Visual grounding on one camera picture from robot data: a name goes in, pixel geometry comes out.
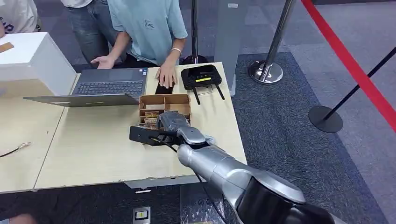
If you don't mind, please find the person in teal shirt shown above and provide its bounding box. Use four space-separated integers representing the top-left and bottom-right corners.
90 0 188 89

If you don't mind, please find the wooden card box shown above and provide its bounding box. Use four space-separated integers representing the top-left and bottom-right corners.
138 94 192 128

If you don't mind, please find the person in white shirt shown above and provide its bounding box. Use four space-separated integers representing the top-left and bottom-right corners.
0 0 40 38

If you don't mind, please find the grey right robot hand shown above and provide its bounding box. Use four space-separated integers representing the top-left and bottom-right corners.
156 111 191 137

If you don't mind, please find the person's hand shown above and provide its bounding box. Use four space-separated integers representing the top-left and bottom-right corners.
155 63 178 89
90 56 116 70

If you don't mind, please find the person's left hand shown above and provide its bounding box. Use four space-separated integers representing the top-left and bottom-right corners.
155 63 178 89

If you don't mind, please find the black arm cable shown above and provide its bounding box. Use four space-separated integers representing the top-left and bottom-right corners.
149 136 228 224

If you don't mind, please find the grey table edge bracket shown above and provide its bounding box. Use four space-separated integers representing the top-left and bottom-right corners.
123 175 200 189

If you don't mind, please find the black router with antennas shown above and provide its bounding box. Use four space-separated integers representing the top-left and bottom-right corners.
180 64 226 106

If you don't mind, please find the white box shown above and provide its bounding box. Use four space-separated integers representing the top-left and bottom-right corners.
0 32 78 97

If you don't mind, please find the red barrier belt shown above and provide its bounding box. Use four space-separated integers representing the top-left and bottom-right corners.
300 0 396 133

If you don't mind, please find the cable with metal plug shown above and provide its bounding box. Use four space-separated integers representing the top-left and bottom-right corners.
0 141 32 159

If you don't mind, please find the chrome stanchion post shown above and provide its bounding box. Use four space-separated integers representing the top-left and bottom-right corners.
248 0 295 85

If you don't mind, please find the metal floor socket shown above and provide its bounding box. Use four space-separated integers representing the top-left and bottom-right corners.
132 206 152 224

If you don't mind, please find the black stanchion post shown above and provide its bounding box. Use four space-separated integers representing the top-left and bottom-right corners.
180 0 209 66
308 46 396 134

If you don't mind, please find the grey standing panel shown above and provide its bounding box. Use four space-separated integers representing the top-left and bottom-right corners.
213 0 248 97

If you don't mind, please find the brown flat piece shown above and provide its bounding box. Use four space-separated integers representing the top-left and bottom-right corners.
0 42 15 54

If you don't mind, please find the person's right hand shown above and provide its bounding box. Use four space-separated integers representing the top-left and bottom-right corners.
90 56 116 70

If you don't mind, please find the grey laptop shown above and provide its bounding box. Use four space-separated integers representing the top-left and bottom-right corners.
23 67 149 108

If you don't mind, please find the black phone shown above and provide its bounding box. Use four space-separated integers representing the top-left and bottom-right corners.
154 81 175 96

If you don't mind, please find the person in jeans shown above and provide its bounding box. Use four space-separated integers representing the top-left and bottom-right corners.
60 0 128 65

